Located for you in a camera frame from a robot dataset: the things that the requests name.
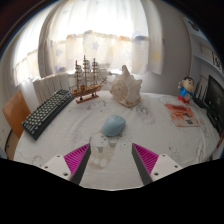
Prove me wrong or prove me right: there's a cartoon boy figurine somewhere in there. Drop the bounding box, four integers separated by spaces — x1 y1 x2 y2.
177 76 197 105

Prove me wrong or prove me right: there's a white printed tablecloth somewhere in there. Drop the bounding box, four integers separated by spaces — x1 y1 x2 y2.
13 90 221 191

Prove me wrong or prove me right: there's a wooden model sailing ship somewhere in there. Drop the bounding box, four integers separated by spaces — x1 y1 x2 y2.
69 55 108 104

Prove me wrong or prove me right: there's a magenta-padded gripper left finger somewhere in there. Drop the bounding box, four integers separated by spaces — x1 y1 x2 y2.
41 143 92 186

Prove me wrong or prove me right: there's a black router with antennas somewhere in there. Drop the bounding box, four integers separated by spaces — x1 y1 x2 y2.
193 81 210 108

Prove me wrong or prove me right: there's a black computer monitor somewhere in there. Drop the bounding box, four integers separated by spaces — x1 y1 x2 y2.
203 74 224 127

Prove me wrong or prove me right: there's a light blue computer mouse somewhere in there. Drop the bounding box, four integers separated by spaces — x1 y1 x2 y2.
101 114 127 138

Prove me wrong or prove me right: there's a white star-print curtain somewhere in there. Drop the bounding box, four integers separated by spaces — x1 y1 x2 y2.
13 0 165 88

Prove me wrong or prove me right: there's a white radiator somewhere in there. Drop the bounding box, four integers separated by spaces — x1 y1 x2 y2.
32 72 72 104

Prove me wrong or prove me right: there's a large white conch shell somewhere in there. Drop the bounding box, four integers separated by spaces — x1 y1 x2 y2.
109 64 143 108

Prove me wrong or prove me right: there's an orange wooden chair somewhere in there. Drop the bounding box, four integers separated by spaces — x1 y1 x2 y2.
2 89 32 161

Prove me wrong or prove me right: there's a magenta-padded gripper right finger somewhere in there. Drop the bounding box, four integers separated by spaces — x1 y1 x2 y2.
131 143 184 186

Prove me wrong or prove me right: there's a dark mechanical keyboard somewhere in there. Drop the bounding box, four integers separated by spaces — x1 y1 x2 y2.
21 89 75 141

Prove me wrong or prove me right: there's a white wall shelf unit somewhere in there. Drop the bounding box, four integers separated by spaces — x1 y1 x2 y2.
183 16 224 101

